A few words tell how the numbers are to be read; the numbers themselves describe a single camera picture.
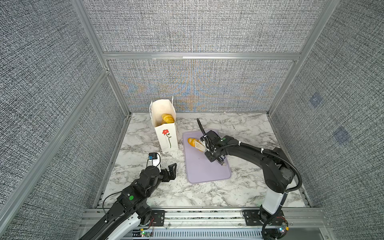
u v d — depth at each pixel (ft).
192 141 3.15
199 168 3.00
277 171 1.62
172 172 2.21
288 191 1.68
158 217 2.41
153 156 2.14
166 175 2.15
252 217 2.38
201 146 2.94
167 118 3.06
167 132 2.79
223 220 2.40
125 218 1.69
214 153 2.51
